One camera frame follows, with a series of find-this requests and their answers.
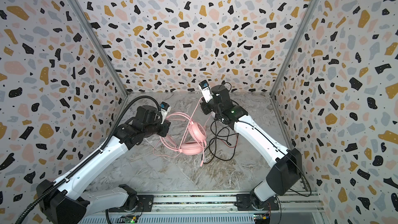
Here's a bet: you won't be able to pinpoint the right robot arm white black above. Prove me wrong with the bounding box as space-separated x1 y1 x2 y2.
199 80 303 210

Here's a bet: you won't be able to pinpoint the black headphone cable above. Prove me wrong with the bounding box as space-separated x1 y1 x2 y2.
205 82 241 164

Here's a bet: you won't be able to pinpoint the right aluminium corner post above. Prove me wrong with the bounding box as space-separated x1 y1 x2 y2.
269 0 330 97

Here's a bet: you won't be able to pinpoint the left aluminium corner post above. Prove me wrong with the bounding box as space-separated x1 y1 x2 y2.
53 0 129 97

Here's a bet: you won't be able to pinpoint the left green circuit board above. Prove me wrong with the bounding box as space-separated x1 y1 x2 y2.
118 215 140 224

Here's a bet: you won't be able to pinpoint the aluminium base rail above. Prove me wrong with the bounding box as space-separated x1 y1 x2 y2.
79 191 328 224

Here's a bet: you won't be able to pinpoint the aluminium corner post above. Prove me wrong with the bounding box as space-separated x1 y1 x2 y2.
269 0 330 97
53 0 129 97

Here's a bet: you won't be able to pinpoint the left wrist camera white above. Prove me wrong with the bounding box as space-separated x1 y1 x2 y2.
160 102 171 124

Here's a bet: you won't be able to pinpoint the pink headphones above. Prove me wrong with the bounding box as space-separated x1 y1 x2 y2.
160 112 207 156

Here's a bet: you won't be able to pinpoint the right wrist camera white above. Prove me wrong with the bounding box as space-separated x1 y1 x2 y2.
199 80 212 103

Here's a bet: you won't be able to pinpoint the right circuit board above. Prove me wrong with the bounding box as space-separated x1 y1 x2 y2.
254 213 271 224

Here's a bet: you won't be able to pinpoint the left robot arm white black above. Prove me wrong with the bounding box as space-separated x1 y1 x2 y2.
36 102 171 224

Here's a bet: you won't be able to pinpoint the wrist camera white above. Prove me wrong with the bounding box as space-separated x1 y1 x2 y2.
199 80 212 103
160 102 171 124

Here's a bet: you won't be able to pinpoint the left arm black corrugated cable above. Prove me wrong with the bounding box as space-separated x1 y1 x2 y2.
13 95 162 224

